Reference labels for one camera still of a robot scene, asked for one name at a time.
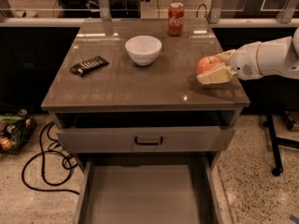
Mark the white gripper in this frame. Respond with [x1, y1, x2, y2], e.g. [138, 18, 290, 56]
[196, 42, 263, 85]

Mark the red apple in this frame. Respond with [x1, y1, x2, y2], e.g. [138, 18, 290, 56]
[196, 56, 222, 75]

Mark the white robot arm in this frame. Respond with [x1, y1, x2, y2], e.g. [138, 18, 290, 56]
[196, 28, 299, 85]

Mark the grey top drawer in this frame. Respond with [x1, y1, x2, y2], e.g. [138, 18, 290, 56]
[56, 110, 235, 153]

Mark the grey drawer cabinet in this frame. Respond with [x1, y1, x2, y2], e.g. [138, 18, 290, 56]
[40, 18, 250, 224]

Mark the grey open middle drawer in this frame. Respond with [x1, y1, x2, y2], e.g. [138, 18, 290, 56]
[74, 157, 224, 224]

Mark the red Coca-Cola can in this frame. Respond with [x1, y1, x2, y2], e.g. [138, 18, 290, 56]
[168, 2, 185, 35]

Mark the white ceramic bowl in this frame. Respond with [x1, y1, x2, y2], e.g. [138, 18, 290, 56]
[125, 35, 162, 66]

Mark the black metal stand leg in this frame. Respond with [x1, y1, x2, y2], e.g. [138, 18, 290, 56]
[263, 114, 299, 176]

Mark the black snack bar wrapper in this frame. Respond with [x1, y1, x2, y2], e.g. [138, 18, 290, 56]
[70, 56, 109, 77]

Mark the metal railing with glass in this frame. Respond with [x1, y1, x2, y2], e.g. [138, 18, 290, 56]
[0, 0, 299, 27]

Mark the black drawer handle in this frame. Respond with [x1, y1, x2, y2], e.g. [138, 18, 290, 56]
[134, 136, 164, 147]

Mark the black floor cable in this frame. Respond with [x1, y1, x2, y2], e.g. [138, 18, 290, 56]
[21, 121, 80, 197]

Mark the black wire basket with items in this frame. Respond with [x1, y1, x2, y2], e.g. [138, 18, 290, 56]
[0, 109, 36, 155]

